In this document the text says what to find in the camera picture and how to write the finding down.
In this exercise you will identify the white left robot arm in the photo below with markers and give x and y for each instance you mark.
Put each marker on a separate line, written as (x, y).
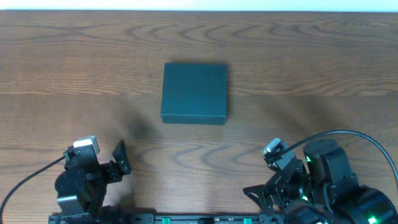
(82, 186)

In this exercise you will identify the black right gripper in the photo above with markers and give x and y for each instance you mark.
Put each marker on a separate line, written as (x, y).
(277, 185)

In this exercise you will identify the dark green box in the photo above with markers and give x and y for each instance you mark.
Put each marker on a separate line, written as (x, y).
(194, 93)

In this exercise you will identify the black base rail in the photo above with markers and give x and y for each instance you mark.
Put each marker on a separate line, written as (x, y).
(149, 218)

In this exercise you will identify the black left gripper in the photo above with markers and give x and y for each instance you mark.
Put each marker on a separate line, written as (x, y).
(109, 171)

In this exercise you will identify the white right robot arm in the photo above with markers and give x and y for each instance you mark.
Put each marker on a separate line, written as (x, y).
(322, 188)

